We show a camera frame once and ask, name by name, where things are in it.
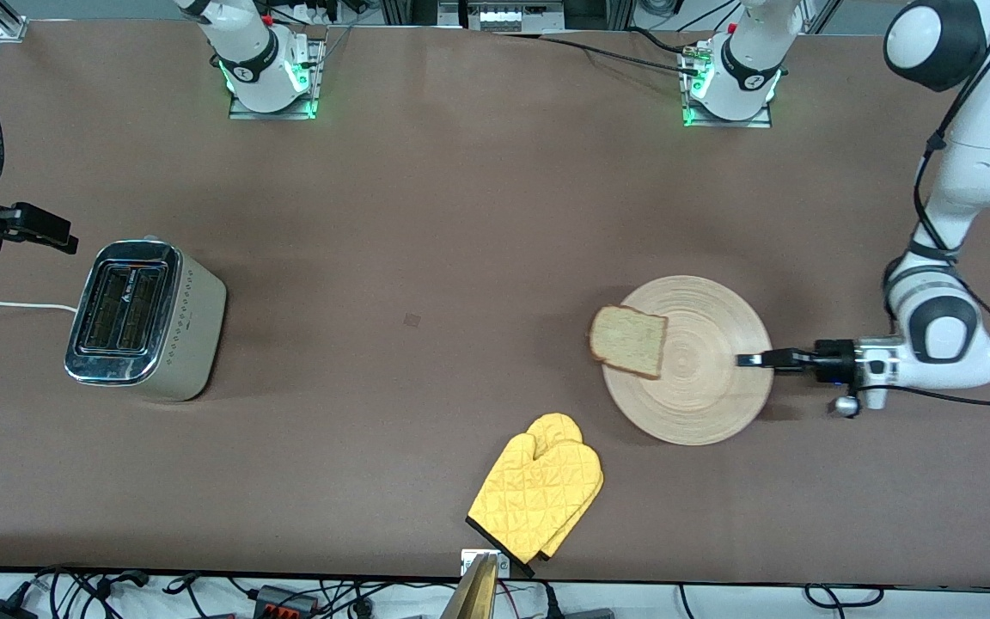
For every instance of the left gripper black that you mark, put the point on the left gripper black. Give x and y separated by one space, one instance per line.
830 358

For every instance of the round wooden plate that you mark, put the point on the round wooden plate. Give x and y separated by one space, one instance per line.
701 378

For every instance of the brown bread slice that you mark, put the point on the brown bread slice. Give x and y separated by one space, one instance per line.
628 344

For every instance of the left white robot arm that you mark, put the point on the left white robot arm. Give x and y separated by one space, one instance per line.
976 155

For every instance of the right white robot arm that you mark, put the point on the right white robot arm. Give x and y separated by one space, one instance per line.
246 52

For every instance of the beige chrome two-slot toaster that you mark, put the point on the beige chrome two-slot toaster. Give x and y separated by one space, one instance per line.
186 335

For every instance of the yellow quilted oven mitt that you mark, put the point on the yellow quilted oven mitt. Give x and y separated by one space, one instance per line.
557 425
529 499

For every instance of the black power adapter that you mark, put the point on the black power adapter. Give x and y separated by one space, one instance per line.
1 611

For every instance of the brass coloured metal bar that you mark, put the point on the brass coloured metal bar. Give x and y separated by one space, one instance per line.
473 593

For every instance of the black red connector box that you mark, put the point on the black red connector box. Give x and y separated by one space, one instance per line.
284 602

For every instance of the white power strip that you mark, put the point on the white power strip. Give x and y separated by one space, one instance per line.
504 17

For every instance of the metal table corner bracket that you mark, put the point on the metal table corner bracket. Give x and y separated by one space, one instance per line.
12 33

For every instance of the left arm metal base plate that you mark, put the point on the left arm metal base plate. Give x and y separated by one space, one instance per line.
766 120

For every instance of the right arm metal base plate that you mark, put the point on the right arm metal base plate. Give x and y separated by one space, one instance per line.
316 77

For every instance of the white metal bracket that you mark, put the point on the white metal bracket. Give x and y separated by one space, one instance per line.
467 560

